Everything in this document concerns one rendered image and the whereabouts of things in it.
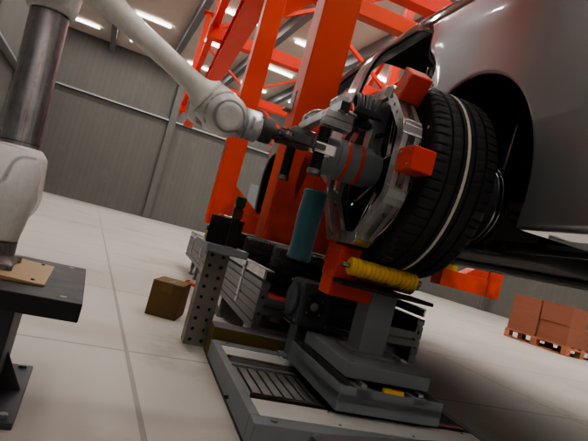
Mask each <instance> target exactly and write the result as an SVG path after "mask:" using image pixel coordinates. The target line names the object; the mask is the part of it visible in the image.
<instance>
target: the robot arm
mask: <svg viewBox="0 0 588 441"><path fill-rule="evenodd" d="M26 2H27V5H28V8H29V13H28V17H27V20H26V25H25V28H24V35H23V39H22V43H21V46H20V50H19V55H18V58H17V64H16V69H15V73H14V76H13V80H12V84H11V88H10V94H9V99H8V102H7V106H6V110H5V114H4V118H3V124H2V128H1V132H0V270H5V271H12V268H13V266H14V265H15V264H16V263H21V261H22V257H21V256H19V255H15V253H16V249H17V245H18V240H19V238H20V235H21V234H22V232H23V230H24V228H25V224H26V222H27V221H28V219H29V217H30V216H32V215H33V214H34V213H35V212H36V211H37V209H38V208H39V205H40V203H41V200H42V192H43V190H44V185H45V180H46V170H47V163H48V161H47V159H46V156H45V155H44V153H43V152H42V151H40V146H41V142H42V138H43V135H44V130H45V126H46V119H47V116H48V112H49V108H50V104H51V100H52V96H53V90H54V85H55V81H56V78H57V74H58V70H59V66H60V59H61V55H62V52H63V47H64V44H65V40H66V35H67V29H68V25H69V24H71V23H72V22H73V21H74V20H75V19H76V18H77V16H78V14H79V11H80V8H81V5H82V2H85V3H86V4H88V5H89V6H91V7H92V8H93V9H95V10H96V11H98V12H99V13H100V14H102V15H103V16H104V17H105V18H106V19H107V20H108V21H109V22H111V23H112V24H113V25H114V26H115V27H117V28H118V29H119V30H120V31H121V32H122V33H123V34H124V35H125V36H127V37H128V38H129V39H130V40H131V41H132V42H133V43H134V44H135V45H136V46H138V47H139V48H140V49H141V50H142V51H143V52H144V53H146V54H147V55H148V56H149V57H150V58H151V59H152V60H154V61H155V62H156V63H157V64H158V65H159V66H160V67H162V68H163V69H164V70H165V71H166V72H167V73H168V74H169V75H170V76H171V77H172V78H173V79H174V80H175V81H176V82H177V83H178V84H179V85H180V86H181V87H182V88H183V89H184V90H185V92H186V93H187V95H188V96H189V100H188V103H187V105H186V111H185V116H186V119H188V120H189V121H190V122H191V123H193V124H195V125H196V126H198V127H200V128H202V129H203V130H206V131H208V132H211V133H213V134H215V135H216V136H218V137H237V138H240V139H244V140H246V141H247V140H248V141H250V142H252V143H253V142H254V141H255V140H256V141H257V142H260V143H263V144H269V143H270V141H271V139H273V140H274V143H276V144H283V145H286V146H289V147H291V148H295V149H298V150H301V151H309V152H311V153H313V152H314V151H317V152H320V153H323V154H325V155H324V157H325V158H329V157H330V156H331V157H334V156H335V152H336V149H337V147H334V146H332V145H330V144H327V143H322V142H320V141H317V139H316V138H313V137H310V136H307V135H304V134H301V133H298V132H296V131H294V130H292V129H289V128H287V129H285V128H281V129H279V128H276V121H275V120H274V119H271V118H268V117H266V116H265V117H263V113H261V112H258V111H255V110H253V109H251V108H246V105H245V103H244V102H243V101H242V99H240V98H239V97H238V96H237V94H236V93H234V92H233V91H232V90H230V89H229V88H228V87H226V86H225V85H224V84H223V83H221V82H220V81H212V80H209V79H207V78H205V77H204V76H203V75H202V74H200V73H199V72H198V71H197V70H196V69H195V68H193V67H192V66H191V65H190V64H189V63H188V62H187V61H186V60H185V59H184V58H182V57H181V56H180V55H179V54H178V53H177V52H176V51H175V50H174V49H173V48H172V47H171V46H170V45H169V44H168V43H167V42H166V41H165V40H163V39H162V38H161V37H160V36H159V35H158V34H157V33H156V32H155V31H154V30H153V29H152V28H151V27H150V26H149V25H148V24H147V23H146V22H145V21H144V20H142V19H141V18H140V17H139V16H138V15H137V14H136V12H135V11H134V10H133V9H132V8H131V7H130V6H129V5H128V3H127V2H126V1H125V0H26Z"/></svg>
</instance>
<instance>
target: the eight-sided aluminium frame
mask: <svg viewBox="0 0 588 441"><path fill-rule="evenodd" d="M395 89H396V86H395V85H392V86H388V87H387V88H385V89H383V90H381V91H379V92H377V93H375V94H374V98H376V99H377V100H378V99H382V103H384V102H389V106H390V107H391V109H392V112H393V115H394V118H395V123H396V126H397V135H396V139H395V145H394V149H393V151H392V155H391V159H390V162H389V166H388V172H387V175H386V178H385V182H384V186H383V188H382V190H381V193H380V195H379V196H378V198H377V199H376V200H375V202H374V204H373V205H372V206H371V207H370V208H369V210H368V211H367V213H366V214H365V215H364V217H363V218H362V220H361V221H360V223H359V224H358V226H357V227H356V228H355V230H354V231H353V232H351V231H346V229H345V222H344V215H343V209H342V203H341V198H342V193H343V189H344V185H345V183H343V182H339V181H338V182H337V185H336V188H335V190H333V188H334V184H335V180H334V179H331V178H328V180H327V184H326V188H325V190H324V193H326V194H327V198H326V200H325V207H324V210H325V227H326V233H325V234H326V236H327V240H330V239H331V238H332V239H333V240H335V241H337V242H344V243H346V244H349V245H354V246H357V247H361V248H368V247H369V246H370V245H371V244H373V241H374V240H375V238H376V237H377V235H378V234H379V233H380V232H381V231H382V230H383V228H384V227H385V226H386V225H387V223H388V222H389V220H390V219H391V218H392V217H393V215H394V214H395V213H396V211H397V210H398V209H399V208H401V206H402V204H403V202H404V201H405V198H406V195H407V193H408V192H407V190H408V186H409V182H410V176H409V175H407V174H404V173H401V172H400V174H399V178H398V181H397V177H398V173H399V171H395V166H396V160H397V157H398V153H399V150H400V149H401V148H403V147H405V146H406V143H407V141H408V143H407V147H408V146H411V145H419V142H420V140H421V139H422V131H423V128H422V124H421V123H420V121H419V118H418V115H417V112H416V109H415V107H414V105H411V104H409V103H407V102H405V101H400V100H399V99H398V97H397V96H396V94H395V92H394V91H395ZM356 128H357V127H355V126H353V127H352V131H351V132H350V133H347V134H345V135H344V134H343V136H342V137H341V139H344V140H347V141H349V139H350V137H351V136H352V134H353V133H354V131H355V129H356ZM365 132H366V131H365ZM365 132H362V131H359V128H358V129H357V130H356V132H355V134H354V135H353V138H352V139H351V141H350V142H352V143H355V144H358V143H359V141H360V140H361V139H362V137H363V135H364V134H365ZM396 181H397V185H396Z"/></svg>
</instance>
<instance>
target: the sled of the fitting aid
mask: <svg viewBox="0 0 588 441"><path fill-rule="evenodd" d="M287 360H288V361H289V362H290V363H291V364H292V365H293V366H294V367H295V368H296V369H297V371H298V372H299V373H300V374H301V375H302V376H303V377H304V378H305V379H306V380H307V381H308V382H309V383H310V384H311V385H312V386H313V387H314V388H315V389H316V390H317V391H318V392H319V393H320V395H321V396H322V397H323V398H324V399H325V400H326V401H327V402H328V403H329V404H330V405H331V406H332V408H333V409H334V410H337V411H342V412H347V413H353V414H358V415H363V416H369V417H379V418H384V419H389V420H396V421H401V422H406V423H412V424H421V425H427V426H432V427H438V424H439V419H440V416H441V412H442V408H443V405H444V404H443V403H441V402H440V401H439V400H437V399H436V398H434V397H433V396H431V395H429V394H428V393H426V392H423V391H419V390H414V389H409V388H400V387H396V386H391V385H386V384H381V383H377V382H371V381H363V380H358V379H354V378H349V377H345V376H344V375H343V374H342V373H341V372H339V371H338V370H337V369H336V368H335V367H333V366H332V365H331V364H330V363H329V362H328V361H326V360H325V359H324V358H323V357H322V356H320V355H319V354H318V353H317V352H316V351H314V350H313V349H312V348H311V347H310V346H308V345H307V344H306V343H304V342H299V341H295V340H293V341H292V342H291V345H290V351H289V355H288V359H287Z"/></svg>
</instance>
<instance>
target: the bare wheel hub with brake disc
mask: <svg viewBox="0 0 588 441"><path fill-rule="evenodd" d="M491 196H492V197H491V199H490V202H489V204H488V208H487V210H486V211H485V215H484V218H483V220H482V221H481V222H480V225H479V227H478V228H477V231H476V233H475V235H474V236H473V237H472V239H471V240H470V242H469V243H468V245H472V244H474V243H476V242H479V241H480V240H482V239H483V238H484V237H485V236H486V235H487V234H488V233H489V232H490V231H491V230H492V228H493V227H494V225H495V223H496V222H497V220H498V219H499V217H500V214H501V210H502V208H503V204H504V200H505V181H504V178H503V176H502V173H501V171H500V170H499V169H498V168H497V173H496V179H495V183H494V188H493V193H492V194H491ZM468 245H466V246H468Z"/></svg>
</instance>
